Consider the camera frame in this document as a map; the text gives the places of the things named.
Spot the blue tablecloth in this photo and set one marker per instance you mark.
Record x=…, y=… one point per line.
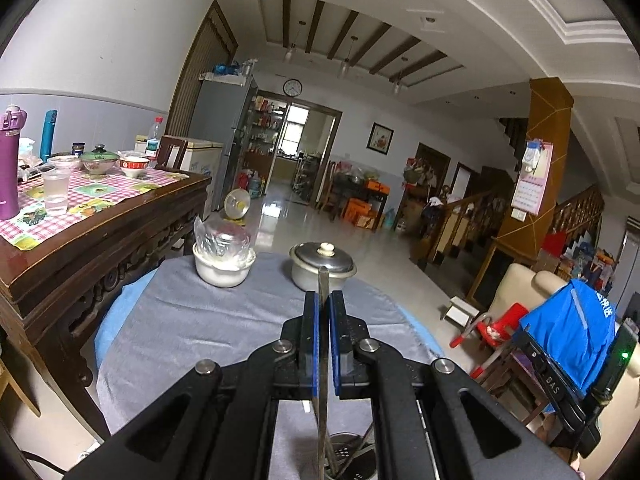
x=112, y=320

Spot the dark wooden chopstick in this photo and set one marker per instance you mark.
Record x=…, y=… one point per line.
x=322, y=410

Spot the orange cardboard boxes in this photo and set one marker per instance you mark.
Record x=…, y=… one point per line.
x=362, y=212

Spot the pink wall calendar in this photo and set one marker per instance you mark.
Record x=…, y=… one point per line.
x=532, y=185

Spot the grey refrigerator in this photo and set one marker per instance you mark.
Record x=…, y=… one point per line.
x=220, y=125

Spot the blue water jug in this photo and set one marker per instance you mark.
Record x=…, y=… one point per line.
x=256, y=186

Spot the checkered sideboard cover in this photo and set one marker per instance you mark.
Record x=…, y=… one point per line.
x=100, y=195

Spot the carved dark wooden sideboard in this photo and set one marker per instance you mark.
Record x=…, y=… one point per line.
x=100, y=255

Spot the wooden stair railing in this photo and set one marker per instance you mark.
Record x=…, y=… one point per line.
x=475, y=215

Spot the red and white bowl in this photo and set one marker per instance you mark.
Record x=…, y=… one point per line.
x=134, y=166

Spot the black perforated utensil holder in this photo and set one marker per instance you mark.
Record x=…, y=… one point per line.
x=357, y=467

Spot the framed wall picture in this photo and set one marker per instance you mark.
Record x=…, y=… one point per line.
x=380, y=138

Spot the red-capped plastic water bottle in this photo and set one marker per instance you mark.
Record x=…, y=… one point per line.
x=154, y=137

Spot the green bowl with glass lid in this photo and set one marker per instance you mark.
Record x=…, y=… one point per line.
x=100, y=161

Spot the aluminium pot with lid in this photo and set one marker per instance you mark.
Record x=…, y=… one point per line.
x=307, y=270

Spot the small white fan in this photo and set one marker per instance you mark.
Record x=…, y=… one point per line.
x=236, y=205

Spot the grey tablecloth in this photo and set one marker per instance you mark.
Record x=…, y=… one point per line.
x=200, y=320

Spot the blue garment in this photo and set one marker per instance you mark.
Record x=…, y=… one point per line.
x=570, y=335

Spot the bunch of dark chopsticks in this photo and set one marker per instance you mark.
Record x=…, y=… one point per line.
x=352, y=452

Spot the white step stool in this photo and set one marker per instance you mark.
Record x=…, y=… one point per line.
x=460, y=312

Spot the clear plastic cup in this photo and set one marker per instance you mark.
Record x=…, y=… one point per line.
x=56, y=192

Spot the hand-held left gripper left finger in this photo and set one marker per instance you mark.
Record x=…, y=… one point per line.
x=314, y=340

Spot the red plastic chair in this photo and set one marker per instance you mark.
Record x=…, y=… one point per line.
x=500, y=327

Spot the round wall clock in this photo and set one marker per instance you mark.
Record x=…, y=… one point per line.
x=292, y=87

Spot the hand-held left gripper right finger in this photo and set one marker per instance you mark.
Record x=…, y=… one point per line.
x=334, y=340

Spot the white chest freezer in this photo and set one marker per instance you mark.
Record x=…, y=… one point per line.
x=205, y=160

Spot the teal water bottle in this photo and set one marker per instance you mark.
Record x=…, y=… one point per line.
x=48, y=132

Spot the purple water bottle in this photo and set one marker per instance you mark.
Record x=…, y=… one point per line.
x=10, y=170

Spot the dark wooden side table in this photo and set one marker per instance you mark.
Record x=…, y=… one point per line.
x=357, y=187

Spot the beige sofa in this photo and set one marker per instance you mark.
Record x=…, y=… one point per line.
x=515, y=285

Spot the dark wooden chair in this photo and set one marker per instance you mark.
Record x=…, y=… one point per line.
x=172, y=152

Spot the clear plastic bag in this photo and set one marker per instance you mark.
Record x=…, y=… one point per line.
x=222, y=237

